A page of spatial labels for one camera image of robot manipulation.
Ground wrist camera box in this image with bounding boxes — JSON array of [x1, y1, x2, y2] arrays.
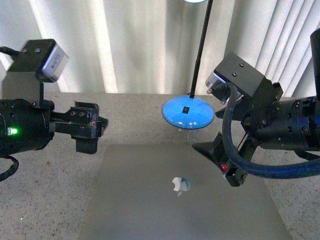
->
[[1, 38, 70, 101], [205, 52, 283, 102]]

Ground white vertical blinds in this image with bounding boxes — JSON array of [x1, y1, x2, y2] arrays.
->
[[255, 0, 320, 98]]

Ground blue braided cable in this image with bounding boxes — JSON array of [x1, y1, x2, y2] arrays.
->
[[221, 82, 320, 180]]

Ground blue desk lamp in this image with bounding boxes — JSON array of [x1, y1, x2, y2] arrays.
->
[[162, 0, 214, 130]]

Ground black left camera cable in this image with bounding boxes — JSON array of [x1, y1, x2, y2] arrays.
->
[[0, 46, 20, 182]]

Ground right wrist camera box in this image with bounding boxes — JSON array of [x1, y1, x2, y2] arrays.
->
[[205, 52, 283, 102]]

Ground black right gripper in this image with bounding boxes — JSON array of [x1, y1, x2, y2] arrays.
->
[[192, 94, 284, 187]]

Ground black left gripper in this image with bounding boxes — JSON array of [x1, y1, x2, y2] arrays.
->
[[48, 101, 109, 153]]

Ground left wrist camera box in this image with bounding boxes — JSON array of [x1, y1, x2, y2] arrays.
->
[[1, 38, 70, 101]]

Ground grey laptop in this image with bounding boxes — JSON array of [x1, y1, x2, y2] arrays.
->
[[80, 144, 291, 240]]

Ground white curtain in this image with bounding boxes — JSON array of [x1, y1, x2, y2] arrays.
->
[[0, 0, 276, 95]]

